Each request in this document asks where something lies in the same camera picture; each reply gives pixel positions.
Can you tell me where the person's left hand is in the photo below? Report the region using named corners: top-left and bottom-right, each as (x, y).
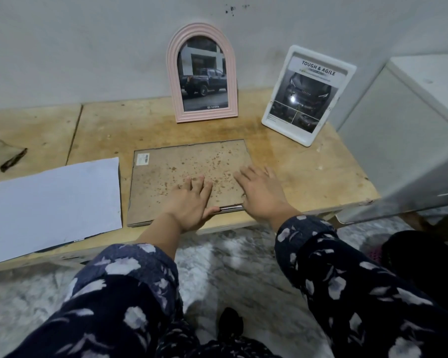
top-left (160, 176), bottom-right (221, 234)

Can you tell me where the person's right hand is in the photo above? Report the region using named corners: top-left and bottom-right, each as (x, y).
top-left (233, 165), bottom-right (301, 225)

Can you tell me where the grey picture frame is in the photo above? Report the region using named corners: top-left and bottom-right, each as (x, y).
top-left (126, 139), bottom-right (254, 228)

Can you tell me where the white picture frame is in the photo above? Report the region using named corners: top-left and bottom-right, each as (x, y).
top-left (261, 44), bottom-right (358, 148)

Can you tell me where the pink arched picture frame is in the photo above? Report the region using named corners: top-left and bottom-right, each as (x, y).
top-left (166, 22), bottom-right (239, 123)

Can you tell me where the brown wiping cloth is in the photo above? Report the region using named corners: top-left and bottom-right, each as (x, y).
top-left (0, 137), bottom-right (28, 173)

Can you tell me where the person's right forearm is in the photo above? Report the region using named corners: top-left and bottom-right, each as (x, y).
top-left (268, 208), bottom-right (448, 358)

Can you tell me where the person's left forearm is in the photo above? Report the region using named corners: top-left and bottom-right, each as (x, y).
top-left (4, 214), bottom-right (189, 358)

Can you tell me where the person's right foot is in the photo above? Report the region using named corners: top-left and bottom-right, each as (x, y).
top-left (217, 307), bottom-right (244, 342)

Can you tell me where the person's dark floral dress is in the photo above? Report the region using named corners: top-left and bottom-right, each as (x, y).
top-left (153, 318), bottom-right (284, 358)

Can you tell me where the white cabinet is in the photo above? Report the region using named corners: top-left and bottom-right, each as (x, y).
top-left (335, 52), bottom-right (448, 225)

